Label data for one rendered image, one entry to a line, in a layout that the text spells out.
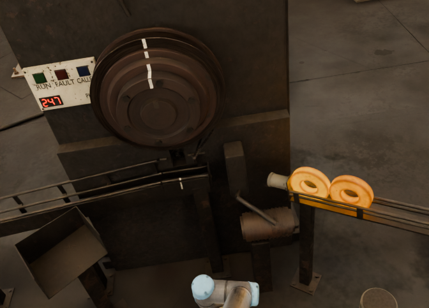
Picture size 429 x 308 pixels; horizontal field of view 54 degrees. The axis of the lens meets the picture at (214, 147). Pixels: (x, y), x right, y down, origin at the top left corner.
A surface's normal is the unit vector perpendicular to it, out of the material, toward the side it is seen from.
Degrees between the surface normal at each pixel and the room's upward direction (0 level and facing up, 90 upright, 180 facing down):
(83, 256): 5
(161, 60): 30
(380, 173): 0
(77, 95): 90
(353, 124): 0
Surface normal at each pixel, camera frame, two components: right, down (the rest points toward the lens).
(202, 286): -0.14, -0.63
